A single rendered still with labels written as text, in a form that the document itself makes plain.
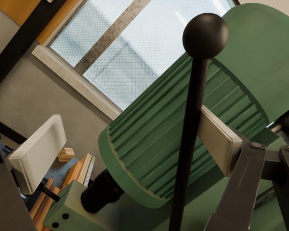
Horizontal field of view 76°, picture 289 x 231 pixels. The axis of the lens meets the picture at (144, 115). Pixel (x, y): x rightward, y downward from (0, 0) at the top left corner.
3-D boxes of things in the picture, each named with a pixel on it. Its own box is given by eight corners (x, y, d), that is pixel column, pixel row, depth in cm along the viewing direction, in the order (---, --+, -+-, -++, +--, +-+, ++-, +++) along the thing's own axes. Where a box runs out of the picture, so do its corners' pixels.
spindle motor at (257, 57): (102, 118, 41) (215, 9, 35) (156, 163, 47) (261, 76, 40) (85, 170, 25) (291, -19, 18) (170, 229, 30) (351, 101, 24)
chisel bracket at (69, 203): (50, 200, 42) (74, 177, 40) (97, 228, 46) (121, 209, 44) (34, 231, 35) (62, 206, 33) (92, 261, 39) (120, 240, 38)
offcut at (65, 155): (59, 162, 64) (67, 155, 63) (57, 154, 65) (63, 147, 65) (68, 162, 67) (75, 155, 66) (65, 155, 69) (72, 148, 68)
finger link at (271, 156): (257, 166, 10) (309, 162, 10) (218, 127, 15) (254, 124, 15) (252, 187, 11) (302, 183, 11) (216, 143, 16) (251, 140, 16)
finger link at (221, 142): (231, 140, 12) (243, 139, 12) (196, 104, 18) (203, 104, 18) (226, 178, 13) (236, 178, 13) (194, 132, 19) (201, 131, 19)
